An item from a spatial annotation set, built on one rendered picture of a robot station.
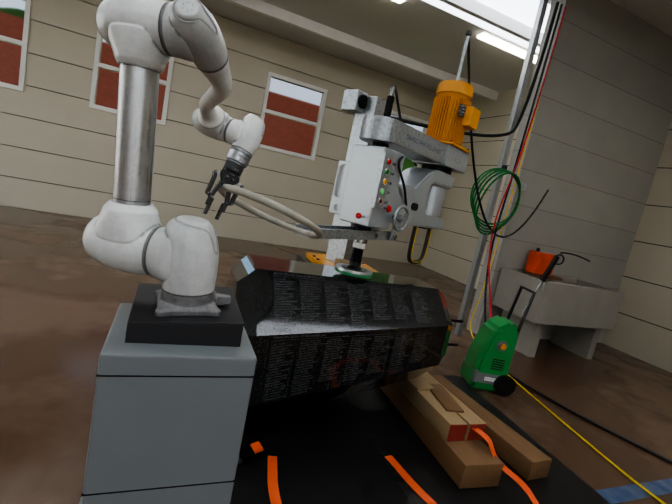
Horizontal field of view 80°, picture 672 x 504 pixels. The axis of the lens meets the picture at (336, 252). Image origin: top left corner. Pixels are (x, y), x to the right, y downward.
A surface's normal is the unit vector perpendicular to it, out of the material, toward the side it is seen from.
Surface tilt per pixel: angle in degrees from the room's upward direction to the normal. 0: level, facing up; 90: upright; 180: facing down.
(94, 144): 90
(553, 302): 90
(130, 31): 100
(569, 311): 90
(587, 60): 90
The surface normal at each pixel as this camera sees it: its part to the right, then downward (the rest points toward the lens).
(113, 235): -0.07, 0.15
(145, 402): 0.37, 0.21
